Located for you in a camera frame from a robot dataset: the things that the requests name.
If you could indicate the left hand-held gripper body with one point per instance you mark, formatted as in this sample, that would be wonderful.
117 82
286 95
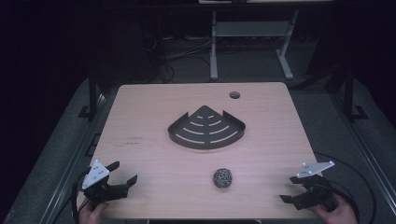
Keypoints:
95 175

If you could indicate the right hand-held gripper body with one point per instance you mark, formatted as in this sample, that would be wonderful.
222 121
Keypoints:
316 193

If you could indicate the person's right hand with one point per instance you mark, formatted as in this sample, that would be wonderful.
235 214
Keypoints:
341 214

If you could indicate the person's left hand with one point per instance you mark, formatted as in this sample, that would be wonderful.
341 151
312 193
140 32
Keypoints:
90 216

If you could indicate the black and white speckled ball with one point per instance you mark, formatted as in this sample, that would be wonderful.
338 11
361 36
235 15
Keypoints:
222 178

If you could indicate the black slotted corner shelf tray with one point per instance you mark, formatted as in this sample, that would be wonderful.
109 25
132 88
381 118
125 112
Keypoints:
205 141

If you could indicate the grey metal stand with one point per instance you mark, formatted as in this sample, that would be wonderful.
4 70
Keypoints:
249 28

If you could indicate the aluminium floor rail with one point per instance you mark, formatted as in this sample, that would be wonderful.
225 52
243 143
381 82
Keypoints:
71 161
364 146

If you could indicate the black frame post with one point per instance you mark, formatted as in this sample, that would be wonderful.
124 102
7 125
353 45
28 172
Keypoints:
349 93
92 93

